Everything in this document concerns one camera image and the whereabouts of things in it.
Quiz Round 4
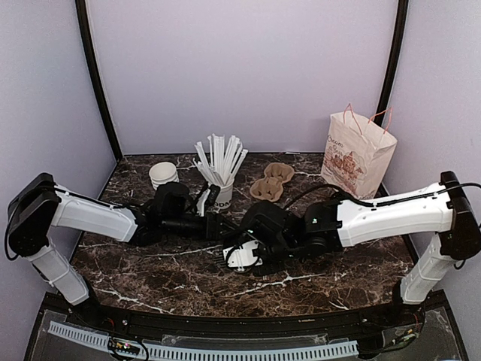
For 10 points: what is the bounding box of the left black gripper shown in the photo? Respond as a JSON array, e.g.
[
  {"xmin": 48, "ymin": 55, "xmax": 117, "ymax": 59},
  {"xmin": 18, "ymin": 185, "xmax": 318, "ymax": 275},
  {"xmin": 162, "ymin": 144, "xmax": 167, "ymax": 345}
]
[{"xmin": 162, "ymin": 214, "xmax": 237, "ymax": 243}]

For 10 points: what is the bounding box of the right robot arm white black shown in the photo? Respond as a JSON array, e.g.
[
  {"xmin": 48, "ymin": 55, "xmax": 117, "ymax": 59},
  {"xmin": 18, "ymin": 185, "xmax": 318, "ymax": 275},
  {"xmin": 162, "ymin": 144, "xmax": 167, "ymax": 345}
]
[{"xmin": 231, "ymin": 171, "xmax": 480, "ymax": 326}]

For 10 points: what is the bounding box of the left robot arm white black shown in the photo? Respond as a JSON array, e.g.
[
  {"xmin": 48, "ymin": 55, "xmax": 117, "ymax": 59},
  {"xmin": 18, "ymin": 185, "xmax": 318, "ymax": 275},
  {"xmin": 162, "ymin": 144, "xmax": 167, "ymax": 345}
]
[{"xmin": 5, "ymin": 173, "xmax": 237, "ymax": 328}]

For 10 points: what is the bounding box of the white cup holding straws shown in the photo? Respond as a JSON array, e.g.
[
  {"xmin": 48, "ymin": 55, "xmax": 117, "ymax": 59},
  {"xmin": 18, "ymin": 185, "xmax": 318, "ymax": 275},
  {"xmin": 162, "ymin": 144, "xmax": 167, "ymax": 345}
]
[{"xmin": 208, "ymin": 178, "xmax": 234, "ymax": 210}]

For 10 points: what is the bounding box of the bundle of white wrapped straws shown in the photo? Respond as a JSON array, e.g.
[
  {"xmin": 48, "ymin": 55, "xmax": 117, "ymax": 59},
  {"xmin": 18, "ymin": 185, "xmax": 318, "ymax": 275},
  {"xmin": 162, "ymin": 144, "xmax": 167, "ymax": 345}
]
[{"xmin": 193, "ymin": 134, "xmax": 248, "ymax": 187}]

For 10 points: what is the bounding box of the brown pulp cup carrier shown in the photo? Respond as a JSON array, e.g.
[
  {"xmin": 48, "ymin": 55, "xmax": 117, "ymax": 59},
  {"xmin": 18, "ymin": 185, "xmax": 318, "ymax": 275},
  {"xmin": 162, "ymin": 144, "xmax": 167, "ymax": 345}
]
[{"xmin": 250, "ymin": 162, "xmax": 295, "ymax": 202}]

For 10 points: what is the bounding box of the stack of white paper cups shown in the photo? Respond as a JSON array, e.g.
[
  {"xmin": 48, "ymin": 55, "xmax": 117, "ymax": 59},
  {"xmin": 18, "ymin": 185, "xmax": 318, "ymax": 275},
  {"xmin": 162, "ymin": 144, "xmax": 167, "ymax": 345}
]
[{"xmin": 149, "ymin": 162, "xmax": 179, "ymax": 190}]

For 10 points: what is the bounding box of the white printed paper bag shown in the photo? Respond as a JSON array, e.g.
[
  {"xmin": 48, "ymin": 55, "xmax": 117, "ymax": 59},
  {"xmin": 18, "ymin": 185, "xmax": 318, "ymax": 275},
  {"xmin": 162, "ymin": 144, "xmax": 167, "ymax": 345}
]
[{"xmin": 321, "ymin": 105, "xmax": 398, "ymax": 199}]

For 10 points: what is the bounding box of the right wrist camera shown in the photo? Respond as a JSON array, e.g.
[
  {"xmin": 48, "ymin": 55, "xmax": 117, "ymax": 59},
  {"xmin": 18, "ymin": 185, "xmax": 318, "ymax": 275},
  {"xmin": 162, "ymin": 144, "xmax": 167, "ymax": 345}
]
[{"xmin": 222, "ymin": 240, "xmax": 263, "ymax": 273}]

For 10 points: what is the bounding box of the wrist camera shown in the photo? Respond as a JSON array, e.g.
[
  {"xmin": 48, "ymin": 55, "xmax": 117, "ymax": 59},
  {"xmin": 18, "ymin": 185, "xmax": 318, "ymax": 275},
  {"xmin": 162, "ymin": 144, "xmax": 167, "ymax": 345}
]
[
  {"xmin": 195, "ymin": 182, "xmax": 220, "ymax": 217},
  {"xmin": 222, "ymin": 240, "xmax": 263, "ymax": 273}
]

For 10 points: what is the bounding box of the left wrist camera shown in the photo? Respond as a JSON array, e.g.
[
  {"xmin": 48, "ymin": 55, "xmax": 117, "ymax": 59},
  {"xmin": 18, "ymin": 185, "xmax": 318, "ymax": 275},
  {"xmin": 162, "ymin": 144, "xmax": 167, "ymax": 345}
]
[{"xmin": 195, "ymin": 182, "xmax": 220, "ymax": 217}]

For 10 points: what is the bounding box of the white slotted cable duct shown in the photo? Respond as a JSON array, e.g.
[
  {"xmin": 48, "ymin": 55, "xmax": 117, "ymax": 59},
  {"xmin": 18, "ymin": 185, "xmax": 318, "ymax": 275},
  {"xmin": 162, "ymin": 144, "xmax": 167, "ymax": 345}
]
[{"xmin": 47, "ymin": 321, "xmax": 359, "ymax": 360}]

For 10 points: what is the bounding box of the right black frame post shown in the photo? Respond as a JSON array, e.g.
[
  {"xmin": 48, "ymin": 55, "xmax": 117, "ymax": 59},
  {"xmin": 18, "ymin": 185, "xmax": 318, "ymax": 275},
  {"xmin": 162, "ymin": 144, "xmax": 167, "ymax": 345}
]
[{"xmin": 377, "ymin": 0, "xmax": 409, "ymax": 113}]

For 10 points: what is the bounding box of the black frame post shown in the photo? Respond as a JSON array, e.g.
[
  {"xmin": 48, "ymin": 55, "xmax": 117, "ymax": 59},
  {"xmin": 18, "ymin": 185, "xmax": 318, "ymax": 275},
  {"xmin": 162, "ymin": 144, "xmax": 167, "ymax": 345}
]
[
  {"xmin": 377, "ymin": 0, "xmax": 409, "ymax": 113},
  {"xmin": 74, "ymin": 0, "xmax": 123, "ymax": 162}
]

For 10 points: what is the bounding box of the left black frame post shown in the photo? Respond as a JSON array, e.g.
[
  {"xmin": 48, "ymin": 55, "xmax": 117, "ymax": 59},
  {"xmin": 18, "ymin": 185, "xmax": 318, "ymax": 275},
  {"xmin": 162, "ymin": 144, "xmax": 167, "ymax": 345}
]
[{"xmin": 74, "ymin": 0, "xmax": 123, "ymax": 162}]

